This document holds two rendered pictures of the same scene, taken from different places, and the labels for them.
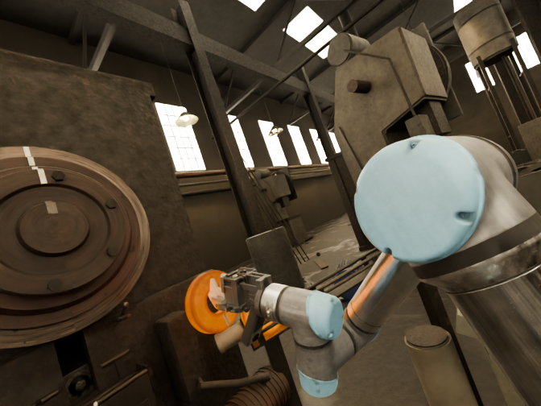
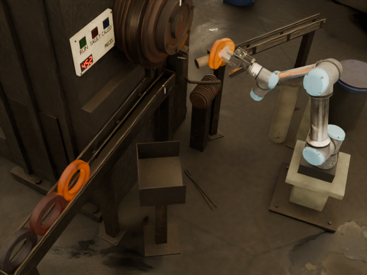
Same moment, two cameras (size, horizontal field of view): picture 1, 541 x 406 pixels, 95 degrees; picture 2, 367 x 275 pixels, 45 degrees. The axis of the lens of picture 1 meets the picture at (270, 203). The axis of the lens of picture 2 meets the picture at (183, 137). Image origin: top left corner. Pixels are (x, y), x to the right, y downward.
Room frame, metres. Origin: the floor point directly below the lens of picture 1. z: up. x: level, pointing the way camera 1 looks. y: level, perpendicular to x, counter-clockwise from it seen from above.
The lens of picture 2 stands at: (-1.17, 0.79, 2.26)
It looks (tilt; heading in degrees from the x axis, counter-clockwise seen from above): 48 degrees down; 348
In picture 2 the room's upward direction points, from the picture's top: 3 degrees clockwise
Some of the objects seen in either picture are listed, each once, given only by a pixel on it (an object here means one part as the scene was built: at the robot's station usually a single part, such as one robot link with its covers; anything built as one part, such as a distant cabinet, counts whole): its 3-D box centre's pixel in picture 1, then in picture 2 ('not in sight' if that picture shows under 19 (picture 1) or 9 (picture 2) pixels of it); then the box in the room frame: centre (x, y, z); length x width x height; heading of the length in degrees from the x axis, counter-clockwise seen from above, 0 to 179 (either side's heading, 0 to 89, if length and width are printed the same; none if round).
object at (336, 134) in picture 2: not in sight; (331, 138); (0.24, -0.32, 0.53); 0.13 x 0.12 x 0.14; 126
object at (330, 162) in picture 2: not in sight; (325, 153); (0.24, -0.32, 0.42); 0.15 x 0.15 x 0.10
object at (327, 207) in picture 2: not in sight; (312, 183); (0.24, -0.32, 0.13); 0.40 x 0.40 x 0.26; 59
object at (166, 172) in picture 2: not in sight; (160, 208); (0.06, 0.62, 0.36); 0.26 x 0.20 x 0.72; 176
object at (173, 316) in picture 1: (181, 353); (177, 64); (0.80, 0.42, 0.68); 0.11 x 0.08 x 0.24; 51
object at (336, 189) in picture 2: not in sight; (318, 168); (0.24, -0.32, 0.28); 0.32 x 0.32 x 0.04; 59
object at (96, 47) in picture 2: not in sight; (94, 42); (0.41, 0.85, 1.15); 0.26 x 0.02 x 0.18; 141
